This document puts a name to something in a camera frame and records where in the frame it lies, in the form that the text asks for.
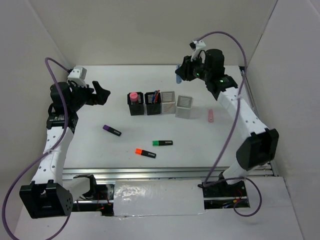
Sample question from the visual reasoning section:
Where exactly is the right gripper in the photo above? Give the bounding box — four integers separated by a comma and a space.
175, 52, 211, 82

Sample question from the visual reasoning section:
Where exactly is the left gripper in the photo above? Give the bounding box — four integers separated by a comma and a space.
68, 81, 110, 112

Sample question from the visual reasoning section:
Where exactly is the blue eraser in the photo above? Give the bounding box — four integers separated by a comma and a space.
176, 64, 182, 84

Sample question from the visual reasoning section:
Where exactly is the purple highlighter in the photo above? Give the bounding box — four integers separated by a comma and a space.
102, 125, 122, 137

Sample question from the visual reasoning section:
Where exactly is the pink capped pen tube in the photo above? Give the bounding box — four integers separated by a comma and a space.
129, 92, 139, 105

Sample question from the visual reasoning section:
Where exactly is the blue ballpoint pen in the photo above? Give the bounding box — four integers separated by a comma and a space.
151, 91, 158, 104

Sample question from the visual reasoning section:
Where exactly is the pink eraser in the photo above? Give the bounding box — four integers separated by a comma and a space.
208, 109, 214, 123

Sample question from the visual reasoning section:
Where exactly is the green highlighter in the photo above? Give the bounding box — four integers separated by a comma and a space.
152, 140, 173, 147

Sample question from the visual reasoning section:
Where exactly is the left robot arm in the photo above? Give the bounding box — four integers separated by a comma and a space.
19, 80, 111, 219

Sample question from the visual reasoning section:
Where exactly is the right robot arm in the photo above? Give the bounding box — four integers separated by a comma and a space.
175, 49, 279, 196

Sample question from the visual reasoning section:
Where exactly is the white container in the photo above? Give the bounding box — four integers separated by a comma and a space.
161, 91, 176, 114
175, 95, 193, 119

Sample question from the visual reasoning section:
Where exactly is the white container far right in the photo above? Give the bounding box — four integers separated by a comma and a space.
175, 95, 193, 119

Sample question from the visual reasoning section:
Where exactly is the black container far left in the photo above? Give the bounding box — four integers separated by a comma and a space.
127, 92, 145, 116

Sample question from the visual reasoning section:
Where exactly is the black container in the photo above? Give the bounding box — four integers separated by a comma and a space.
127, 92, 145, 116
144, 90, 162, 116

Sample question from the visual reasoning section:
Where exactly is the orange highlighter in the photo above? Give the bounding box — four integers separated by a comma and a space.
135, 148, 157, 159

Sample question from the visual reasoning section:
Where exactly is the white front cover plate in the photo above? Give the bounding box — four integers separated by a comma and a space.
113, 179, 205, 217

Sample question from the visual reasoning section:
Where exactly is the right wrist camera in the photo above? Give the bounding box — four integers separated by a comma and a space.
189, 40, 207, 62

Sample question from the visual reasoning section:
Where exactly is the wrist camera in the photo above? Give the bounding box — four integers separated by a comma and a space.
189, 40, 207, 62
67, 66, 87, 88

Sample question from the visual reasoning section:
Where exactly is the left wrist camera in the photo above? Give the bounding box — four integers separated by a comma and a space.
67, 66, 87, 88

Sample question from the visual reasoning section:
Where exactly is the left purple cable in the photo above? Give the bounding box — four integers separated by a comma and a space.
0, 57, 81, 240

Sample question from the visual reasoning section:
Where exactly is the purple cable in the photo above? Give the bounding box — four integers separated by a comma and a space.
0, 57, 81, 240
197, 31, 263, 217

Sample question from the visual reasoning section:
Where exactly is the aluminium front rail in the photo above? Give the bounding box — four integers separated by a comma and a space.
62, 166, 279, 182

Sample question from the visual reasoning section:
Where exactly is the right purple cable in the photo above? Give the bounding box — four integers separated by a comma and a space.
197, 31, 263, 217

